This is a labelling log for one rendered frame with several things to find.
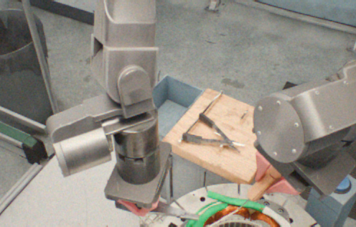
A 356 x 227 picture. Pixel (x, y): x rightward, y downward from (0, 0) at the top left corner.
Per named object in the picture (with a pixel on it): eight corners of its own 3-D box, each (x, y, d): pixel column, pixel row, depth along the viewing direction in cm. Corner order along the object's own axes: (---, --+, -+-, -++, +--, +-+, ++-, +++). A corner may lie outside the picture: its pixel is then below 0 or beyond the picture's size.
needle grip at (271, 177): (245, 199, 57) (268, 176, 52) (247, 187, 58) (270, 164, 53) (257, 203, 57) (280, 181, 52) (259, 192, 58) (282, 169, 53)
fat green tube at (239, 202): (204, 200, 75) (204, 193, 73) (216, 183, 77) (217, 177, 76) (286, 244, 69) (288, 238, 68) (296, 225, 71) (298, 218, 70)
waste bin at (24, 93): (-22, 127, 240) (-63, 42, 201) (25, 85, 264) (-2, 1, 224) (32, 152, 228) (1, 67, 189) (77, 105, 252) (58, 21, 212)
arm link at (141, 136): (165, 116, 52) (146, 85, 55) (108, 136, 50) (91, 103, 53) (166, 154, 57) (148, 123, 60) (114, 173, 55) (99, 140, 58)
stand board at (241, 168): (161, 147, 96) (161, 139, 94) (207, 95, 107) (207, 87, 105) (247, 189, 88) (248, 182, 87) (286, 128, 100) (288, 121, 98)
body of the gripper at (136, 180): (104, 200, 59) (96, 167, 54) (129, 142, 66) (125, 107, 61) (151, 212, 58) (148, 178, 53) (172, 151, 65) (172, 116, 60)
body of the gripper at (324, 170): (318, 205, 46) (363, 172, 40) (247, 133, 48) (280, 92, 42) (347, 170, 50) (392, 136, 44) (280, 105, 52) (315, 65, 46)
